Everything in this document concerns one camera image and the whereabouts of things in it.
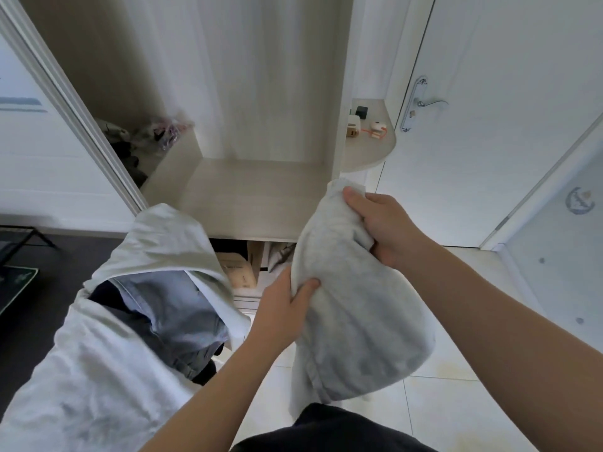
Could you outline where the person's left forearm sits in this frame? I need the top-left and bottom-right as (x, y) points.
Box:
(137, 336), (283, 452)

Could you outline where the silver door handle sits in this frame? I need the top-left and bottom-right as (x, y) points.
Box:
(399, 75), (449, 133)

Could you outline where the person's left hand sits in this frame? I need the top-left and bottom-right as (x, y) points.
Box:
(246, 266), (322, 357)

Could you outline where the brown cardboard box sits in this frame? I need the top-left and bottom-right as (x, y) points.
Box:
(215, 251), (259, 290)

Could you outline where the person's black clothing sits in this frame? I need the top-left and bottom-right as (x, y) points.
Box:
(230, 402), (438, 452)

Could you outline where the narrow cardboard box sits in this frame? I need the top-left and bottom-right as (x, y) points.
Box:
(247, 240), (265, 279)

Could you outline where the crumpled white bag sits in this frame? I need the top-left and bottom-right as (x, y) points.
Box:
(268, 242), (298, 274)

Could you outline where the frosted glass door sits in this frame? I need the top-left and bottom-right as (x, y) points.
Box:
(480, 118), (603, 358)

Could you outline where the pile of dark items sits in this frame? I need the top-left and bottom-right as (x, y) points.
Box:
(95, 117), (150, 190)

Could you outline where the white wooden wardrobe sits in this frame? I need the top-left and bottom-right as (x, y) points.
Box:
(19, 0), (399, 320)

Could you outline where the blue-grey garment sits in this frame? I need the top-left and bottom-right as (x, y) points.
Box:
(113, 270), (231, 379)

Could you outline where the person's right hand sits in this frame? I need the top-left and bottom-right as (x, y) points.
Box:
(343, 186), (428, 270)

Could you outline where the white sliding wardrobe door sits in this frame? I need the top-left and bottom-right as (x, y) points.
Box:
(0, 0), (150, 231)

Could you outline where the white cloth laundry bag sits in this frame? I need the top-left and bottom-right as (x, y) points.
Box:
(0, 203), (253, 452)

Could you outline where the white room door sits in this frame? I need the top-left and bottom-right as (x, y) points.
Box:
(374, 0), (603, 248)

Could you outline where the person's right forearm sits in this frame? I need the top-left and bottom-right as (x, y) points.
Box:
(391, 234), (603, 452)

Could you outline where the black frame glass table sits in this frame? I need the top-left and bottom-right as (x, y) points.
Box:
(0, 224), (63, 317)

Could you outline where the clear plastic bag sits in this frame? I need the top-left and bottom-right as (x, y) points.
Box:
(131, 114), (195, 152)

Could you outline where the dark navy garment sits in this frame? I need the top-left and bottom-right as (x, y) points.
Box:
(87, 279), (218, 386)

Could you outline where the moon sticker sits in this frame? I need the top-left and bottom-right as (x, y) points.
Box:
(565, 186), (597, 216)

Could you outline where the light grey garment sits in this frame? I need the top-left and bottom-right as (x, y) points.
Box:
(288, 178), (437, 419)

